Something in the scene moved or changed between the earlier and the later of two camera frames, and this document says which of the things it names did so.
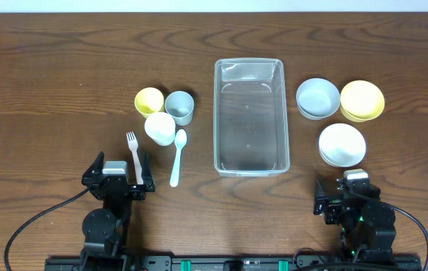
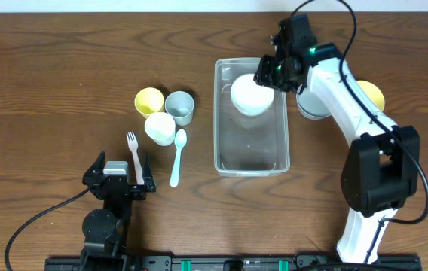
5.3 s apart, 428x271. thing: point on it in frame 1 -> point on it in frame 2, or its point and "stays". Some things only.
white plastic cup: [160, 128] stays
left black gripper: [137, 194] stays
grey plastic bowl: [317, 98] stays
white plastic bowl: [341, 145] -> [249, 98]
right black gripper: [333, 205] -> [266, 74]
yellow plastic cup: [149, 100] stays
